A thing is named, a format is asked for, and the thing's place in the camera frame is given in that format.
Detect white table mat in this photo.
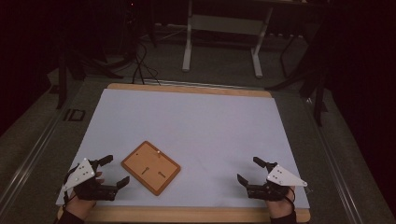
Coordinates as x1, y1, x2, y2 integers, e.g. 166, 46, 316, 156
55, 88, 311, 209

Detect person's right hand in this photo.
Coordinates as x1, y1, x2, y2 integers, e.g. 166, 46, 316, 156
266, 187, 296, 218

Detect wooden photo frame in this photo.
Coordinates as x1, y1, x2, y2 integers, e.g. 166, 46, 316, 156
120, 140, 182, 197

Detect person's left hand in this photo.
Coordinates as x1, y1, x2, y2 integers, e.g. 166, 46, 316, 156
64, 193, 96, 220

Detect white metal desk frame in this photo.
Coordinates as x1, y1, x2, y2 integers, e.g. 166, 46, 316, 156
181, 0, 276, 79

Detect black floor cables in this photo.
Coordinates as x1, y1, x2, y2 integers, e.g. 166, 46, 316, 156
132, 40, 162, 87

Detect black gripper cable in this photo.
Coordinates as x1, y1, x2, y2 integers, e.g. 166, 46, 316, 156
61, 166, 80, 210

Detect black metal stand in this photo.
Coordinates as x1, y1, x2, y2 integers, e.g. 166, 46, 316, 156
265, 29, 330, 127

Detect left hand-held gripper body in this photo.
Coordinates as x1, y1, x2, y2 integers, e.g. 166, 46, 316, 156
61, 157, 120, 202

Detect aluminium floor rail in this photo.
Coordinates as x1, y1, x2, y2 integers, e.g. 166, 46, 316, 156
0, 90, 87, 208
303, 96, 366, 224

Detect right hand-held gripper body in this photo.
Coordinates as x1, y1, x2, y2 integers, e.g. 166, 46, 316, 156
247, 161, 308, 202

